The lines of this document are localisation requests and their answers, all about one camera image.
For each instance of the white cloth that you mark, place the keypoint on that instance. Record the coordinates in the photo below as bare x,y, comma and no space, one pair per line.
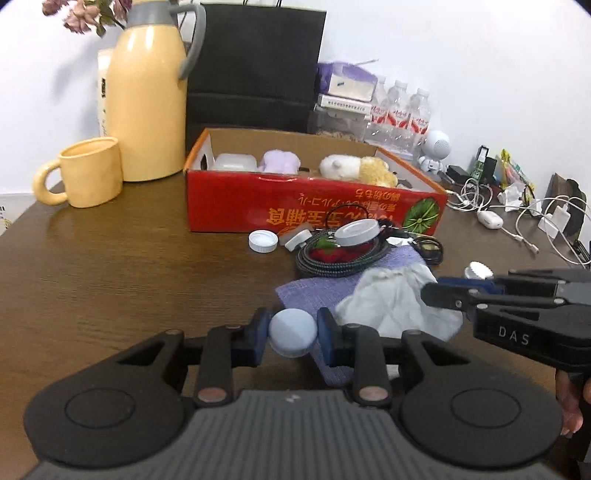
392,300

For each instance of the white flat box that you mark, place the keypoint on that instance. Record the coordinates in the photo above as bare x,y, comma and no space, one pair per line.
341,105

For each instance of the light blue round cap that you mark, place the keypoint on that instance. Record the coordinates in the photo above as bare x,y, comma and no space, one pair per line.
293,333

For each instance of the yellow snack packet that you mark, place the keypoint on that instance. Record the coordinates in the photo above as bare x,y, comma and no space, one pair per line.
515,168

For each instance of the dried pink flowers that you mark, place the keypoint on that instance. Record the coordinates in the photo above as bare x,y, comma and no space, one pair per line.
76,18

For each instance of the dark brown bag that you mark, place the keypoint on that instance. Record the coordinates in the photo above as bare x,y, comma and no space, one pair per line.
565,194

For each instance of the yellow mug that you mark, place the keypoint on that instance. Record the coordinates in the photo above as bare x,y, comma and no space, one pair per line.
92,175

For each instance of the green black box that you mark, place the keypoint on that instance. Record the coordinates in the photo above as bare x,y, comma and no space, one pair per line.
482,164

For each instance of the black paper bag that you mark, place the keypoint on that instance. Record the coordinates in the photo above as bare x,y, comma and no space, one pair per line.
254,69

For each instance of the purple cloth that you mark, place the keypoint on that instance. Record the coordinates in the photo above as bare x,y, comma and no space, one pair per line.
314,288

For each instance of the clear plastic container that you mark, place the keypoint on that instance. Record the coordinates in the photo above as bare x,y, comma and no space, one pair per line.
337,124

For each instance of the grey round lid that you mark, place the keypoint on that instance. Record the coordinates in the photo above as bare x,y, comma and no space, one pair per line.
355,233

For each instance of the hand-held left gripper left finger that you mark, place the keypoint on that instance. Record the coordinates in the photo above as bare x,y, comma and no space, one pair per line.
261,333

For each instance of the crumpled white paper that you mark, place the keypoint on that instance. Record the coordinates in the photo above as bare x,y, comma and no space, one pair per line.
511,197

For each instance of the yellow plush toy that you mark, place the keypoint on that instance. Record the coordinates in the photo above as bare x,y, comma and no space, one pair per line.
378,173

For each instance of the red rose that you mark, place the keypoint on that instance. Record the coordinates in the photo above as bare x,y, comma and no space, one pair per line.
323,255

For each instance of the white carton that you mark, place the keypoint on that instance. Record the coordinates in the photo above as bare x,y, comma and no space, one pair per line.
104,92

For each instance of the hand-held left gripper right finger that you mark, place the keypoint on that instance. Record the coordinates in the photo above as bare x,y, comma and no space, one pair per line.
326,338

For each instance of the person's right hand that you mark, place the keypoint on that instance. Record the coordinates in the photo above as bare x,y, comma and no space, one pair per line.
570,406

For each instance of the yellow thermos jug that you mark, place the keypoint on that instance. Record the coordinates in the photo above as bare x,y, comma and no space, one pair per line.
143,106

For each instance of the white charger adapter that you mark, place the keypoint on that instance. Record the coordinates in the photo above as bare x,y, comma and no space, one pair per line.
554,222

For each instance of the small white round lid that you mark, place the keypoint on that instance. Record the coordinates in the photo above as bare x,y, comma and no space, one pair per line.
298,240

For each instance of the white bottle cap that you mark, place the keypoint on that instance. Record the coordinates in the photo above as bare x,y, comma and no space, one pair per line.
263,241

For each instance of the black adapter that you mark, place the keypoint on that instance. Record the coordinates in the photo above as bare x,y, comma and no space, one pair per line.
458,173

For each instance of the white oval device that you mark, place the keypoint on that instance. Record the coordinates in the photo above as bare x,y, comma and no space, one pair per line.
489,218

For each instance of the purple tissue pack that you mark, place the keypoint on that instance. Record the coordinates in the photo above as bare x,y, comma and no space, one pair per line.
341,74

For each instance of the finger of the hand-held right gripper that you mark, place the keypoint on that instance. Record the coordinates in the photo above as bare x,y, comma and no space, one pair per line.
448,295
494,286

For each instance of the white crimped cap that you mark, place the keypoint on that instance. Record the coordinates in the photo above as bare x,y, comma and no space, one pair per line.
480,269

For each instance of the white plush toy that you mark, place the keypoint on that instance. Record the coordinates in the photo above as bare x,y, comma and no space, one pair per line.
339,168

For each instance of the translucent white plastic box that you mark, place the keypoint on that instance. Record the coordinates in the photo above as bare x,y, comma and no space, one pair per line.
235,163

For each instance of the purple plush toy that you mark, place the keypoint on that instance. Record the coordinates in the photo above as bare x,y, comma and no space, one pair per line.
279,162

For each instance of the red cardboard box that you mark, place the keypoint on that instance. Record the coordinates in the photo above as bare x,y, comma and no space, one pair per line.
258,203

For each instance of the white robot toy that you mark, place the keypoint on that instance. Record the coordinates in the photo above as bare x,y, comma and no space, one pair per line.
434,147

